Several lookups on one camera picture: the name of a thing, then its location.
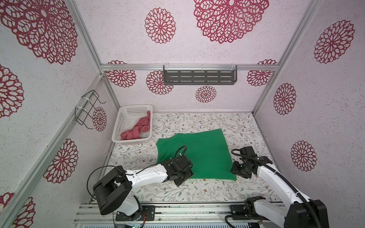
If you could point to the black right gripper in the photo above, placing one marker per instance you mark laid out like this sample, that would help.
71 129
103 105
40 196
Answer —
234 170

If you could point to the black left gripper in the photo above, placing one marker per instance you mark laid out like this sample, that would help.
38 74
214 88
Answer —
189 173

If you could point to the green tank top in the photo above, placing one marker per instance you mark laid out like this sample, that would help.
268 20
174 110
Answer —
208 151

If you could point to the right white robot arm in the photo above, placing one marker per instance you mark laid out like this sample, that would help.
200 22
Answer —
298 210

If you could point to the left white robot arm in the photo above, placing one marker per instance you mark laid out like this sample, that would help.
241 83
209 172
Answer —
113 192

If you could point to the pink tank top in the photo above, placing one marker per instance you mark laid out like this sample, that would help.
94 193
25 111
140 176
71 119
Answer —
143 125

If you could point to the white plastic laundry basket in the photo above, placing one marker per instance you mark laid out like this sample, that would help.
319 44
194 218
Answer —
126 119

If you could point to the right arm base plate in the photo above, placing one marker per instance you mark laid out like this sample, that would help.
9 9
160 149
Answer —
244 211

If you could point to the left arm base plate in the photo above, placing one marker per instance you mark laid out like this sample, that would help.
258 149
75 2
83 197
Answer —
145 213

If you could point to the dark grey wall shelf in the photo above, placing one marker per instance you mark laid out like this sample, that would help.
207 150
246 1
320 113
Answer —
200 77

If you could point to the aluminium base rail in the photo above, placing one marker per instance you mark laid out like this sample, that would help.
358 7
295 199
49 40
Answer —
159 212

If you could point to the black wire wall rack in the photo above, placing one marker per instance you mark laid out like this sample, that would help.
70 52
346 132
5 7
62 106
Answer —
91 115

